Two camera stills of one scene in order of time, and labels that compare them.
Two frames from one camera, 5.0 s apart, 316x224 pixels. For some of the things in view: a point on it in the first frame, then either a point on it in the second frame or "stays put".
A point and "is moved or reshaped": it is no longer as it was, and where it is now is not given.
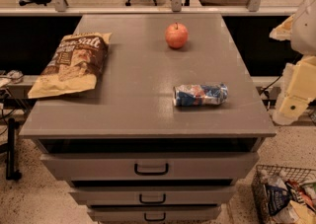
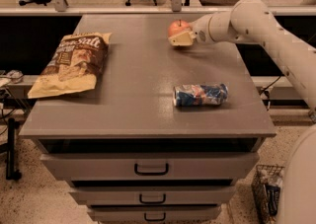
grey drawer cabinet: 169,129 stays put
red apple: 176,35 is moved or reshaped
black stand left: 11,174 stays put
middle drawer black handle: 152,202 stays put
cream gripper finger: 298,88 to 199,31
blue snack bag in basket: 276,198 stays put
